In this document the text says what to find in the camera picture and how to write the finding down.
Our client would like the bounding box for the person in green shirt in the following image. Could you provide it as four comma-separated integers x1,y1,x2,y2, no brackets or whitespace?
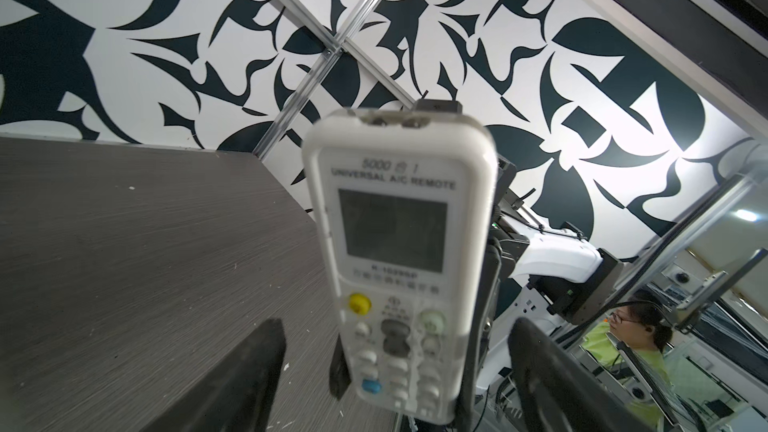
578,302,676,430

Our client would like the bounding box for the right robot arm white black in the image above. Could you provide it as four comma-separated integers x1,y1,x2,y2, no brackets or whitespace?
325,159,622,431

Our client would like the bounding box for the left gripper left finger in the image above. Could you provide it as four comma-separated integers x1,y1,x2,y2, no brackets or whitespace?
144,318,287,431

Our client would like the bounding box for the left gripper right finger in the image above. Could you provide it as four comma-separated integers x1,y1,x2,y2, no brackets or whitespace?
507,318,650,432

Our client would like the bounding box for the white remote control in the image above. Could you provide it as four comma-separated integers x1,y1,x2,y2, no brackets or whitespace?
302,109,498,425

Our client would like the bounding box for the horizontal aluminium frame bar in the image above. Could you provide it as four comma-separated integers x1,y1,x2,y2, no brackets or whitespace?
253,0,415,161

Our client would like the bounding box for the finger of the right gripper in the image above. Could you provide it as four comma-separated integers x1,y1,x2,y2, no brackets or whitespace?
328,335,351,401
452,239,502,431

